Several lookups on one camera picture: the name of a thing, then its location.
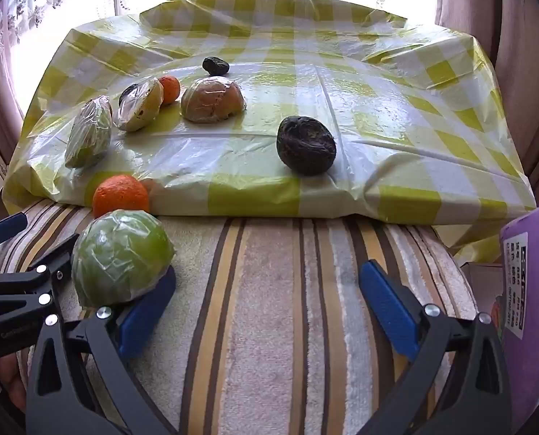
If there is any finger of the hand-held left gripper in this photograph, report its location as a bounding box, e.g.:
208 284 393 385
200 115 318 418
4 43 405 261
0 212 28 254
0 233 80 315

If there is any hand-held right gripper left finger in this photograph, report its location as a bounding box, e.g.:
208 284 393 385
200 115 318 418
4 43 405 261
25 272 178 435

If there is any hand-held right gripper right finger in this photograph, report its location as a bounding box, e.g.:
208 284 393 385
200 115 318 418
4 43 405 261
355 259 513 435

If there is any large green fruit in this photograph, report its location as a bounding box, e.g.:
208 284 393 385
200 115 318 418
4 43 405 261
71 210 176 308

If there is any person's left hand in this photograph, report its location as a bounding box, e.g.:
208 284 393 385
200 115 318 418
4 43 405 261
0 353 27 413

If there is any striped towel blanket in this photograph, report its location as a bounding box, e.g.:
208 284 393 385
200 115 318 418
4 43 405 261
0 199 483 435

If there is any large orange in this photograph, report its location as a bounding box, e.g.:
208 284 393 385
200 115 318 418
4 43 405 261
92 175 150 218

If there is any wrapped green fruit half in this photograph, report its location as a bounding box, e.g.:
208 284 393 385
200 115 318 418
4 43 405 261
65 95 113 169

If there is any large dark wrinkled fruit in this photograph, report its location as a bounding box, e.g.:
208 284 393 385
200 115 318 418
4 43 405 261
277 116 337 176

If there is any yellow checked plastic tablecloth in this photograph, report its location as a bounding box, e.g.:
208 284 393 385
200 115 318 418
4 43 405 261
2 0 537 264

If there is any wrapped yellow fruit half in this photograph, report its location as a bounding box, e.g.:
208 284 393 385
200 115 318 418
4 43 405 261
116 77 164 132

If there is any white lace curtain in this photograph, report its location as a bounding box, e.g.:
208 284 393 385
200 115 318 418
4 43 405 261
0 0 127 119

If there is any small orange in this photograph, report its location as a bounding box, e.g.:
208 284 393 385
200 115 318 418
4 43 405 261
159 75 181 104

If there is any wrapped brown apple half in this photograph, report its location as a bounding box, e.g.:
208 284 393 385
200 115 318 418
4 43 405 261
181 77 247 123

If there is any small dark wrinkled fruit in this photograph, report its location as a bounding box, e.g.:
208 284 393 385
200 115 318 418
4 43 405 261
202 57 230 76

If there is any pink curtain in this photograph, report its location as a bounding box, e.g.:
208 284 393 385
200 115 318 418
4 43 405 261
434 0 539 211

